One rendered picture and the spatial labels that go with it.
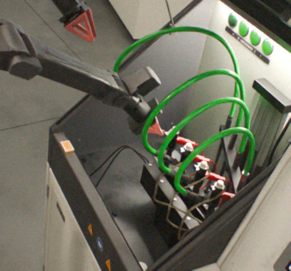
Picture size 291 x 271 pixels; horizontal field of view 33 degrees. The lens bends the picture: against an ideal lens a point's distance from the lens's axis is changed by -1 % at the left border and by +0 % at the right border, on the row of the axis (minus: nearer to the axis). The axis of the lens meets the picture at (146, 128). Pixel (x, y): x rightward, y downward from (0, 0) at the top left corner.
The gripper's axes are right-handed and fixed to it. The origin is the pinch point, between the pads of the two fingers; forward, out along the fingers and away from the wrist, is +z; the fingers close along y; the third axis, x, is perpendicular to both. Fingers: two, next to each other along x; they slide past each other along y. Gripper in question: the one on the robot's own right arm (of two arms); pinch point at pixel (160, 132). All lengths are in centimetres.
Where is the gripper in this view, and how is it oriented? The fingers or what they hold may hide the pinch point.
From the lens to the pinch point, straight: 141.2
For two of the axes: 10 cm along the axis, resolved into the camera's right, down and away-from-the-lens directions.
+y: 7.9, -5.7, -2.2
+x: -2.2, -6.0, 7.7
